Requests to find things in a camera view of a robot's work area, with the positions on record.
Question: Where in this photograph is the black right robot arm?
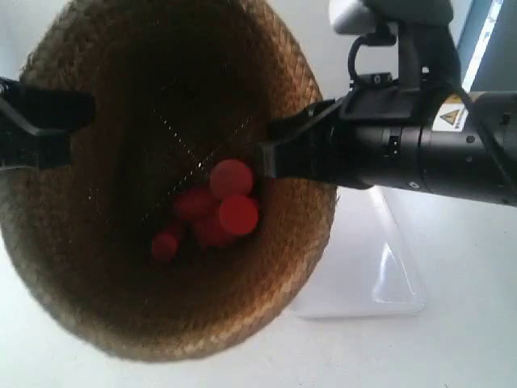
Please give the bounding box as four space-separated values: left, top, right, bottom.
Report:
255 81 516 207

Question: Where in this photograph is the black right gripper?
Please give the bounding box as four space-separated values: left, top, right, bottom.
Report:
255 81 424 190

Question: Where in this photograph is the black camera cable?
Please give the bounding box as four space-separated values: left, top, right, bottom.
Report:
347 33 375 88

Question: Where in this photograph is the white rectangular plastic tray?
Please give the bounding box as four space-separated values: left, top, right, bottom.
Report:
289 188 427 319

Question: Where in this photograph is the brown woven wicker basket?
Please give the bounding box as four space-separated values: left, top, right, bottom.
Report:
1 1 336 362

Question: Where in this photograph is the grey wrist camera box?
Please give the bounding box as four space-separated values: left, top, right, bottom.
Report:
328 0 453 35

